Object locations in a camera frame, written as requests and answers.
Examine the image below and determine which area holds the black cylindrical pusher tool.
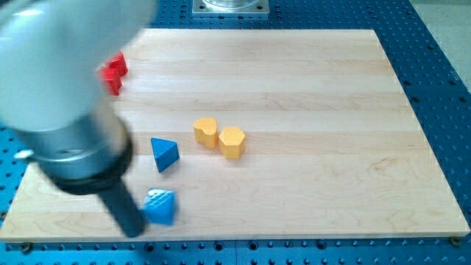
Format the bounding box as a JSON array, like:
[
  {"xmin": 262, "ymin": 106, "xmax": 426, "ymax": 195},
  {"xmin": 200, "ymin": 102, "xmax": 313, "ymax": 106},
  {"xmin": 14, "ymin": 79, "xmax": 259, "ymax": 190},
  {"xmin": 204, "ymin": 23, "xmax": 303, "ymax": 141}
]
[{"xmin": 99, "ymin": 180, "xmax": 146, "ymax": 238}]

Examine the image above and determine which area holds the blue cube block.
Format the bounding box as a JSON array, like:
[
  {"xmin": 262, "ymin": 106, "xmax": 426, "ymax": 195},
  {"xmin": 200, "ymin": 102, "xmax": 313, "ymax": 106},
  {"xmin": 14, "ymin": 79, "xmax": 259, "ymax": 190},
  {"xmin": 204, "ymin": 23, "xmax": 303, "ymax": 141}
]
[{"xmin": 141, "ymin": 188, "xmax": 177, "ymax": 225}]

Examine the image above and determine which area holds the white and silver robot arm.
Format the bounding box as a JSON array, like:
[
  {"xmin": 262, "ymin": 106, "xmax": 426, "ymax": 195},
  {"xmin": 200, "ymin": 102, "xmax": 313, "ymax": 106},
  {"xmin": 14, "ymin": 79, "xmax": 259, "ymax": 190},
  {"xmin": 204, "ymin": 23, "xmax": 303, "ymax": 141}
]
[{"xmin": 1, "ymin": 0, "xmax": 157, "ymax": 238}]

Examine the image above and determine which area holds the blue triangle block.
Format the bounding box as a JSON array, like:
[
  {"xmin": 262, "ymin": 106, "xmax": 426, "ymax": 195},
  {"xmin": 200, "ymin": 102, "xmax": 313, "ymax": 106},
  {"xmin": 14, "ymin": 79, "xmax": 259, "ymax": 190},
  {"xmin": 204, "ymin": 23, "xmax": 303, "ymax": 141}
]
[{"xmin": 151, "ymin": 138, "xmax": 180, "ymax": 173}]

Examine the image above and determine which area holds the brass corner screw left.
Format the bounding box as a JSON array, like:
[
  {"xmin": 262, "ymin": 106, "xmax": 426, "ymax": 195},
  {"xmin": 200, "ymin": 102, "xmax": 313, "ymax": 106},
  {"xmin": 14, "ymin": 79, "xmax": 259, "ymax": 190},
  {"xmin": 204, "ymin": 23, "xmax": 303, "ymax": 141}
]
[{"xmin": 19, "ymin": 242, "xmax": 32, "ymax": 253}]

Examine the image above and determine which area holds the brass corner screw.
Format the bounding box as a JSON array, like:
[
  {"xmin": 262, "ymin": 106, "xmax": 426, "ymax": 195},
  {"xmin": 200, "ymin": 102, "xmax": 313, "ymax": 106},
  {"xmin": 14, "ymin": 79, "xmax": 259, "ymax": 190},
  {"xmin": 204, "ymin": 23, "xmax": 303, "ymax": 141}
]
[
  {"xmin": 19, "ymin": 242, "xmax": 32, "ymax": 253},
  {"xmin": 449, "ymin": 236, "xmax": 461, "ymax": 247}
]

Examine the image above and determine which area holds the yellow heart block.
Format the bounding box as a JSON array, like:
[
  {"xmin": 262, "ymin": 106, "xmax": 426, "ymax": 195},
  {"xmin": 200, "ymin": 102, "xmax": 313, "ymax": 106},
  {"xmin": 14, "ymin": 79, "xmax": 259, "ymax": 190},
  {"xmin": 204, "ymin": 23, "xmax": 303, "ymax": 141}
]
[{"xmin": 193, "ymin": 117, "xmax": 219, "ymax": 149}]

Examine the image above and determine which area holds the yellow hexagon block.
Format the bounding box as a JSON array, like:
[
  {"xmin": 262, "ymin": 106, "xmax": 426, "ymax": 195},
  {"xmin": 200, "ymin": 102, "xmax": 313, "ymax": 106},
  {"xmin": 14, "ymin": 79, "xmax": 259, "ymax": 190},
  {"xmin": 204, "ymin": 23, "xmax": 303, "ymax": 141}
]
[{"xmin": 219, "ymin": 127, "xmax": 246, "ymax": 159}]

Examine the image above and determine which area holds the red block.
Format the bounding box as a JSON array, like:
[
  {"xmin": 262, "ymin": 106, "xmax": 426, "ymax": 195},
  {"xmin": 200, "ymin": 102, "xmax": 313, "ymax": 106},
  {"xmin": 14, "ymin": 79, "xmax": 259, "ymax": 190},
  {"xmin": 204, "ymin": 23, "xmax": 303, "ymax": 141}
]
[{"xmin": 98, "ymin": 52, "xmax": 128, "ymax": 96}]

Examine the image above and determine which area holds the wooden board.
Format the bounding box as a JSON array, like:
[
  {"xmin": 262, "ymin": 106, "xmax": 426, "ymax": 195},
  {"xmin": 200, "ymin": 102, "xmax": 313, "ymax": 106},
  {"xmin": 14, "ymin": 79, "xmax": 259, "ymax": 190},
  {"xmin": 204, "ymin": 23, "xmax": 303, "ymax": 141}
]
[{"xmin": 0, "ymin": 28, "xmax": 471, "ymax": 243}]

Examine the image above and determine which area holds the brass corner screw right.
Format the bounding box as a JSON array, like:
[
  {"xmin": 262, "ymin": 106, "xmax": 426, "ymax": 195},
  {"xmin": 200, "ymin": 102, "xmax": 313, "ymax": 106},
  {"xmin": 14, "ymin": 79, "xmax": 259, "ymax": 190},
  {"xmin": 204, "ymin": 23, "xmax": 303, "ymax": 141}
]
[{"xmin": 449, "ymin": 236, "xmax": 461, "ymax": 247}]

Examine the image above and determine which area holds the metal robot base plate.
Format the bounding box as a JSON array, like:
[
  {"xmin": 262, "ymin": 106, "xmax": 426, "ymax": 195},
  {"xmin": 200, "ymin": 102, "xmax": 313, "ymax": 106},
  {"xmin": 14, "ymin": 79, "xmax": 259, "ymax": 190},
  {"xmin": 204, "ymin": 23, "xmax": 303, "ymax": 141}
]
[{"xmin": 192, "ymin": 0, "xmax": 269, "ymax": 15}]

